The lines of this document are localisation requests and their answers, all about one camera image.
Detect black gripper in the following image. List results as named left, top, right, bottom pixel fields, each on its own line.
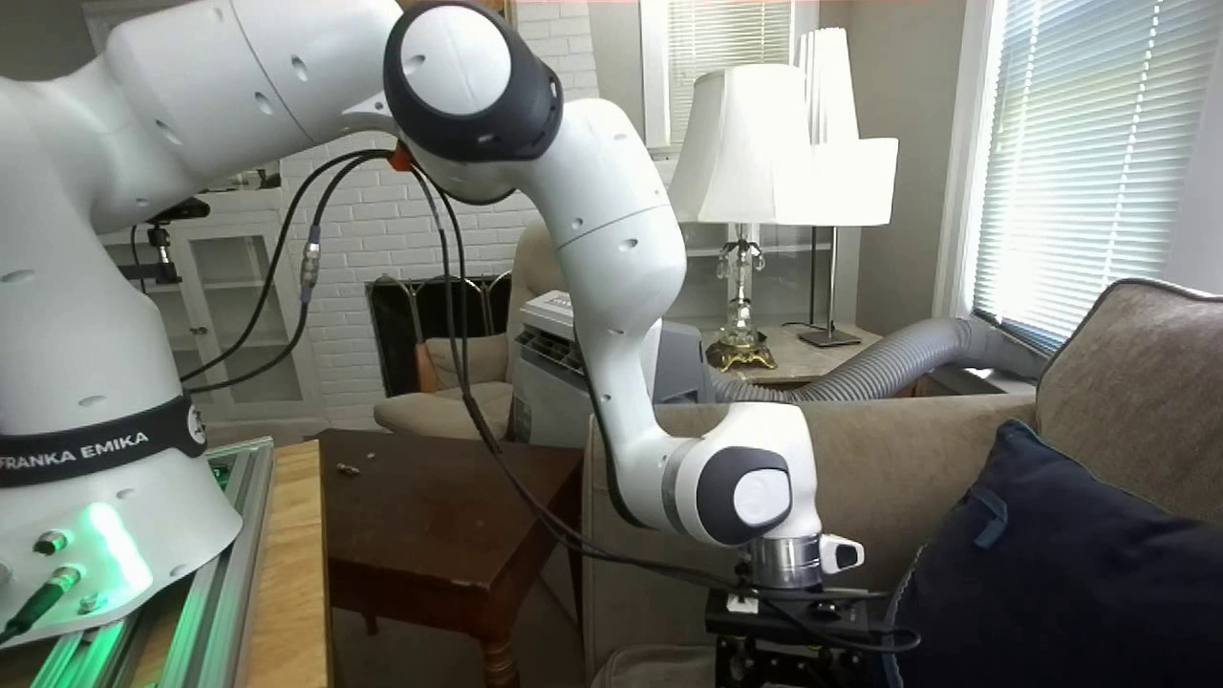
left=710, top=630, right=845, bottom=688

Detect beige fabric sofa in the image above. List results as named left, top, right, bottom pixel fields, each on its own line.
left=581, top=274, right=1223, bottom=688

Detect navy blue pillow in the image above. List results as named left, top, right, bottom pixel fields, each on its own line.
left=827, top=416, right=1223, bottom=688

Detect wooden lamp end table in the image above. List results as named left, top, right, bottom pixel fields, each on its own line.
left=704, top=323, right=1008, bottom=398

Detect white portable air conditioner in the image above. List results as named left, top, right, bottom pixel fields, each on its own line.
left=510, top=286, right=605, bottom=452

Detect dark wooden side table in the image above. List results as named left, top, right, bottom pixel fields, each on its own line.
left=317, top=426, right=587, bottom=688

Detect beige armchair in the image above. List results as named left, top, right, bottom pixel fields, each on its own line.
left=372, top=223, right=568, bottom=447

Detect light wood robot table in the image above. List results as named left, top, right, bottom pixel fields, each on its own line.
left=233, top=435, right=335, bottom=688

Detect black fireplace screen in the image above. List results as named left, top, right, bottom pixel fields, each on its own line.
left=362, top=272, right=516, bottom=398

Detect crystal stem lamp white shade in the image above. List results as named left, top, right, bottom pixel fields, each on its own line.
left=666, top=63, right=817, bottom=376

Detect thin pole lamp white shade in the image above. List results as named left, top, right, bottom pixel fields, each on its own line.
left=794, top=22, right=902, bottom=351

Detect white glass door cabinet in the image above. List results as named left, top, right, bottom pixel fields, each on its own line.
left=127, top=187, right=330, bottom=444

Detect white window blind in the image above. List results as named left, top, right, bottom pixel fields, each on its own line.
left=969, top=0, right=1223, bottom=357

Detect grey exhaust hose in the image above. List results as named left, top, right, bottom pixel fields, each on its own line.
left=794, top=314, right=1051, bottom=404

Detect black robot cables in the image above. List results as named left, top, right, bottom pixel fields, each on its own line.
left=176, top=144, right=921, bottom=654

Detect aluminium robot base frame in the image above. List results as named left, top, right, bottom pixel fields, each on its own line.
left=0, top=431, right=279, bottom=688

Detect black camera on mount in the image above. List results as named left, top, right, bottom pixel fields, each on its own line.
left=120, top=196, right=215, bottom=292

